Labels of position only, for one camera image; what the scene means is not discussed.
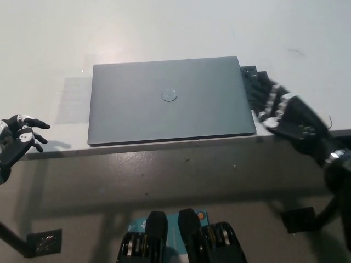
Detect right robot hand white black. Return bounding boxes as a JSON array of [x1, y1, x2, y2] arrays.
[[257, 79, 333, 167]]

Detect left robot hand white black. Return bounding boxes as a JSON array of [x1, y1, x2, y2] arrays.
[[0, 113, 52, 172]]

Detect dark grey laptop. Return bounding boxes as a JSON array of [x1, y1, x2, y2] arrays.
[[87, 56, 257, 146]]

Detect black robot body block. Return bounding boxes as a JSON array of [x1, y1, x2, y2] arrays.
[[116, 210, 168, 263], [178, 208, 247, 263]]

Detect black floor tape patch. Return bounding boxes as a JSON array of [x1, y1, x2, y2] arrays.
[[26, 228, 63, 255], [279, 206, 319, 234]]

